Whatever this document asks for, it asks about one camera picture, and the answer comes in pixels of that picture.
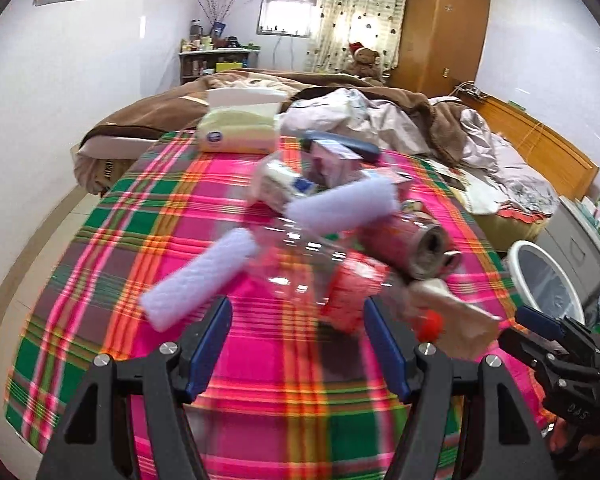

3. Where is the window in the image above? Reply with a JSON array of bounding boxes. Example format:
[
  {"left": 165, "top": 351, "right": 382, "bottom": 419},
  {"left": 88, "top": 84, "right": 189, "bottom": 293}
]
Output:
[{"left": 257, "top": 0, "right": 320, "bottom": 38}]

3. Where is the small pink white carton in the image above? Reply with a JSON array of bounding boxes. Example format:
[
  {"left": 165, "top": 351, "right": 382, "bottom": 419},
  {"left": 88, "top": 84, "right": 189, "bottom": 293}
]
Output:
[{"left": 360, "top": 167, "right": 414, "bottom": 202}]

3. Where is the large clear cola bottle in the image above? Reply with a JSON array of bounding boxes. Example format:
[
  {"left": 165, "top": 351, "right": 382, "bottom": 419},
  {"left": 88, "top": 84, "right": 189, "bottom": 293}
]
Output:
[{"left": 247, "top": 219, "right": 444, "bottom": 344}]

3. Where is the white trash bin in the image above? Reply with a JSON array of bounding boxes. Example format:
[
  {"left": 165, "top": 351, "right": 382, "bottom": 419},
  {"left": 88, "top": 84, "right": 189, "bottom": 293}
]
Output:
[{"left": 505, "top": 240, "right": 585, "bottom": 324}]

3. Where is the yellow tissue pack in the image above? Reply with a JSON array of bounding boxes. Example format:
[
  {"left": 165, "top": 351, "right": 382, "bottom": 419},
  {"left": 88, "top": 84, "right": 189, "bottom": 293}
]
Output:
[{"left": 195, "top": 88, "right": 287, "bottom": 155}]

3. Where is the right hand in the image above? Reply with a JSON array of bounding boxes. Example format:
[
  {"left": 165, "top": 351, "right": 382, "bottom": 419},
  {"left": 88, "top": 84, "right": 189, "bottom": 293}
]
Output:
[{"left": 547, "top": 418, "right": 600, "bottom": 479}]

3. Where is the grey cabinet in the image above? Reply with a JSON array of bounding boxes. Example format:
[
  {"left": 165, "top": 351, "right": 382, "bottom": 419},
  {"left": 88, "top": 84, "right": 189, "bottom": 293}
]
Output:
[{"left": 535, "top": 196, "right": 600, "bottom": 308}]

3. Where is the crushed white paper cup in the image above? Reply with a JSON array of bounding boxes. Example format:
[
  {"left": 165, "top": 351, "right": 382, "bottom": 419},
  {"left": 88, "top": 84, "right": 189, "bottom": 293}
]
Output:
[{"left": 407, "top": 278, "right": 503, "bottom": 361}]

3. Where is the cluttered shelf desk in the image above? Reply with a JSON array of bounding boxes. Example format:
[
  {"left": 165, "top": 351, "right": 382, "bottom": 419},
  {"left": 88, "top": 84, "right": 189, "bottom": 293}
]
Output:
[{"left": 178, "top": 20, "right": 260, "bottom": 84}]

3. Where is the patterned curtain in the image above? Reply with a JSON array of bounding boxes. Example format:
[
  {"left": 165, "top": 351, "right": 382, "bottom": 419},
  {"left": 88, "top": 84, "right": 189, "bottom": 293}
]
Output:
[{"left": 304, "top": 0, "right": 406, "bottom": 76}]

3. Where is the white yogurt cup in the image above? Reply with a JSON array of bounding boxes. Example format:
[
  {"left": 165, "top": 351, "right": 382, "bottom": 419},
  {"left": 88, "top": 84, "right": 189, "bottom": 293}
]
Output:
[{"left": 248, "top": 153, "right": 317, "bottom": 214}]

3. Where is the wooden wardrobe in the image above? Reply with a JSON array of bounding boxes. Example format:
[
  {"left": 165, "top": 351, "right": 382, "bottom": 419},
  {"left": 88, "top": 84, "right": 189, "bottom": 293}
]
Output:
[{"left": 389, "top": 0, "right": 491, "bottom": 98}]

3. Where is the brown blanket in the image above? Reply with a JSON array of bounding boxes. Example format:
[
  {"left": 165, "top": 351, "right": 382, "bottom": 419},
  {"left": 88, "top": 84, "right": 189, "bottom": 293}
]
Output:
[{"left": 72, "top": 68, "right": 468, "bottom": 194}]

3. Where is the teddy bear with red hat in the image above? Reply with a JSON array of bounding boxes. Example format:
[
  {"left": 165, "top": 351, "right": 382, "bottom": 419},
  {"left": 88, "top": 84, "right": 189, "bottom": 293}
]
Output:
[{"left": 343, "top": 42, "right": 382, "bottom": 84}]

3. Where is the light crumpled bed sheet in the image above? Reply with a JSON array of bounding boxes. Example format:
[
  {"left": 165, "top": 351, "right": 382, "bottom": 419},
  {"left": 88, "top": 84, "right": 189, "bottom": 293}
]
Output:
[{"left": 279, "top": 86, "right": 559, "bottom": 218}]

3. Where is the red drink can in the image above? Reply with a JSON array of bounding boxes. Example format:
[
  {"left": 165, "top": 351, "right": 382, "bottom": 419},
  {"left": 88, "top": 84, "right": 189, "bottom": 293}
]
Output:
[
  {"left": 439, "top": 249, "right": 463, "bottom": 278},
  {"left": 358, "top": 214, "right": 449, "bottom": 280}
]

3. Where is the white foam net sleeve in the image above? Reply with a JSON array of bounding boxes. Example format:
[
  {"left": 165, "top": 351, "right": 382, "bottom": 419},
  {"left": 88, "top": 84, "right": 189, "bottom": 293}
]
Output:
[
  {"left": 284, "top": 177, "right": 399, "bottom": 235},
  {"left": 140, "top": 228, "right": 259, "bottom": 332}
]

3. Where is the wooden headboard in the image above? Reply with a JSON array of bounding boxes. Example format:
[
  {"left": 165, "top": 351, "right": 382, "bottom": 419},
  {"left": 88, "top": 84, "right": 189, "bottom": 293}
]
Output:
[{"left": 460, "top": 92, "right": 600, "bottom": 200}]

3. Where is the purple milk carton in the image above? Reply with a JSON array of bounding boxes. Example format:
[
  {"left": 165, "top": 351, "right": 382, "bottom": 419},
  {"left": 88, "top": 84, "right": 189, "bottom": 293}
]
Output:
[{"left": 302, "top": 139, "right": 363, "bottom": 188}]

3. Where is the blue glasses case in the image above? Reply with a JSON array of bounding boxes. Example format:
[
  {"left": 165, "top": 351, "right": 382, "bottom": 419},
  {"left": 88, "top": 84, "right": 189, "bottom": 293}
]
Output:
[{"left": 299, "top": 130, "right": 381, "bottom": 164}]

